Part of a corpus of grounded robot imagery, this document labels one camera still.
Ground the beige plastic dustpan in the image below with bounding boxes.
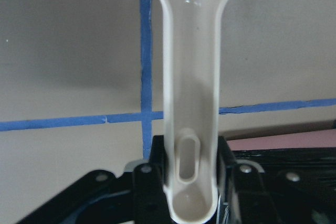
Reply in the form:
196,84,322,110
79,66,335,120
160,0,228,223

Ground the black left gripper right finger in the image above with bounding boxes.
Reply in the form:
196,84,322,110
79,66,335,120
216,136,278,223

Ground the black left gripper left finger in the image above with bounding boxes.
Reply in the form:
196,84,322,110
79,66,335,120
132,135,171,223

